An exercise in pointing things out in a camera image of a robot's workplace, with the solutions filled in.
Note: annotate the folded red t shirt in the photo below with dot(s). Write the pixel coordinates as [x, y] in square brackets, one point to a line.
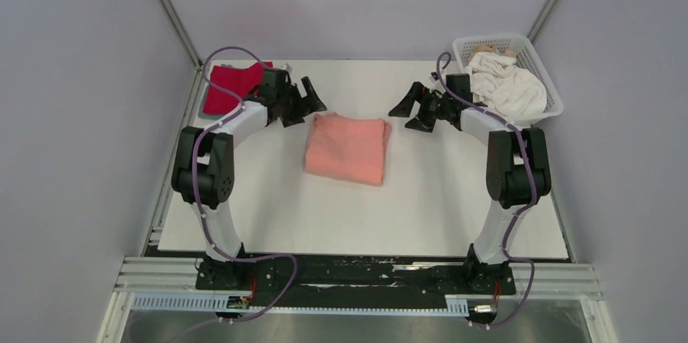
[237, 80]

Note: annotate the beige garment in basket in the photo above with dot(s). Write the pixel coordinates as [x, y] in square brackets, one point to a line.
[483, 48]

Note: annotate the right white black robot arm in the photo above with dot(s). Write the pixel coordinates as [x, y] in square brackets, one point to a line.
[517, 171]

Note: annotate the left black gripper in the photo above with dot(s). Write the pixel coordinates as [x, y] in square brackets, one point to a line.
[313, 102]

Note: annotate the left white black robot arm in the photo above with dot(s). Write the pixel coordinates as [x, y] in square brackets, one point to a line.
[204, 169]

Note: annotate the crumpled white t shirt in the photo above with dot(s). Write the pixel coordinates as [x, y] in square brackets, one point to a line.
[501, 85]

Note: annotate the folded grey blue t shirt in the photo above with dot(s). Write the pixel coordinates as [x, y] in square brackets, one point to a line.
[217, 101]

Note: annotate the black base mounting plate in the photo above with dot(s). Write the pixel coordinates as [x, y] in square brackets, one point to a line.
[355, 281]

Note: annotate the white plastic laundry basket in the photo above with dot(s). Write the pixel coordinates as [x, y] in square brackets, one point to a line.
[527, 58]

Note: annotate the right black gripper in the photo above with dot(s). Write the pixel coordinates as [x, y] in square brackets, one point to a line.
[405, 107]

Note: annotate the salmon pink t shirt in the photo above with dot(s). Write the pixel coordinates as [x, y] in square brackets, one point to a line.
[348, 149]

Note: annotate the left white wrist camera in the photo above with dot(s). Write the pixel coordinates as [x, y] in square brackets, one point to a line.
[286, 67]

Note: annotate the aluminium frame rail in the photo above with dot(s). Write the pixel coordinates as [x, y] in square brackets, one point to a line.
[163, 283]

